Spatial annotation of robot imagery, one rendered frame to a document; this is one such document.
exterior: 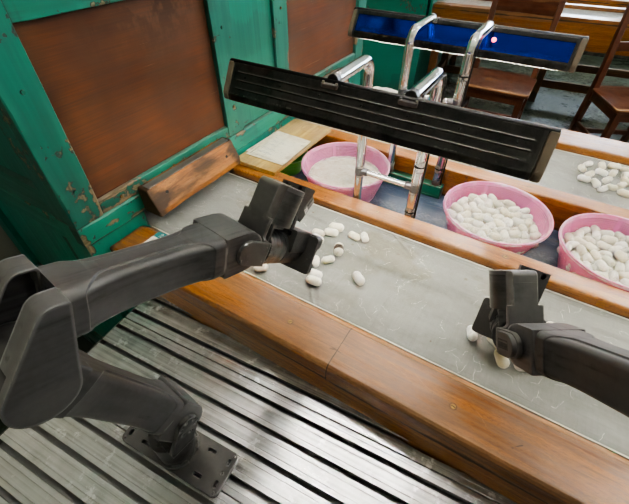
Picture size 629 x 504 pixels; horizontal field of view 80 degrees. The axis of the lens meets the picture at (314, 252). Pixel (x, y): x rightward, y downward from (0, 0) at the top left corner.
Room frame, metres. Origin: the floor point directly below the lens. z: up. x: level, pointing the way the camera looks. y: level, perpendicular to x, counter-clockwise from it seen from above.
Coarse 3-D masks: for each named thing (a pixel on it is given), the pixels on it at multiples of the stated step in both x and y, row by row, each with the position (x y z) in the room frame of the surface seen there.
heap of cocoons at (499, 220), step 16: (464, 208) 0.81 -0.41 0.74; (480, 208) 0.82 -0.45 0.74; (496, 208) 0.84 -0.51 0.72; (512, 208) 0.81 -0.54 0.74; (528, 208) 0.81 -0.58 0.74; (464, 224) 0.74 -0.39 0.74; (480, 224) 0.74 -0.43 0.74; (496, 224) 0.75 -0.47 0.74; (512, 224) 0.75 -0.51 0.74; (528, 224) 0.75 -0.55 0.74; (496, 240) 0.69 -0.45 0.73; (512, 240) 0.68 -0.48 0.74; (528, 240) 0.68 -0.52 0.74
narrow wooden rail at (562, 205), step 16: (320, 144) 1.20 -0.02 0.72; (368, 144) 1.12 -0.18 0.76; (384, 144) 1.12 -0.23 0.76; (400, 160) 1.05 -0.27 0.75; (432, 160) 1.02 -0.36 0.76; (448, 160) 1.02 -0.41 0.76; (432, 176) 0.99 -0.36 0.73; (448, 176) 0.97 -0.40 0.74; (464, 176) 0.95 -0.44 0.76; (480, 176) 0.93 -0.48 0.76; (496, 176) 0.93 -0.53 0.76; (496, 192) 0.90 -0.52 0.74; (528, 192) 0.86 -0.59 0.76; (544, 192) 0.85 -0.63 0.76; (560, 192) 0.85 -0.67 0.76; (560, 208) 0.81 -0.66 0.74; (576, 208) 0.79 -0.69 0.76; (592, 208) 0.78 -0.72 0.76; (608, 208) 0.78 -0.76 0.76; (624, 208) 0.78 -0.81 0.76; (560, 224) 0.80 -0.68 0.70
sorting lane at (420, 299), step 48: (240, 192) 0.89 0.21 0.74; (336, 240) 0.69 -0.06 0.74; (384, 240) 0.69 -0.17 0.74; (288, 288) 0.53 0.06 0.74; (336, 288) 0.53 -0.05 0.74; (384, 288) 0.53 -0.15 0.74; (432, 288) 0.53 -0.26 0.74; (480, 288) 0.53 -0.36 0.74; (384, 336) 0.41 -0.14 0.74; (432, 336) 0.41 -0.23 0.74; (480, 336) 0.41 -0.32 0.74; (624, 336) 0.41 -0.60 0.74; (480, 384) 0.31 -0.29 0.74; (528, 384) 0.31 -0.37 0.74; (576, 432) 0.23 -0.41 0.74; (624, 432) 0.23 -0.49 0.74
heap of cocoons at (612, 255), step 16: (576, 240) 0.69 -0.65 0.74; (592, 240) 0.68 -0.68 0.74; (608, 240) 0.69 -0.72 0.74; (624, 240) 0.69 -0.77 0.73; (576, 256) 0.63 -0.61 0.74; (592, 256) 0.63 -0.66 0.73; (608, 256) 0.63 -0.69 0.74; (624, 256) 0.62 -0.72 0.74; (608, 272) 0.58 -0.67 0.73; (624, 272) 0.57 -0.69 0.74
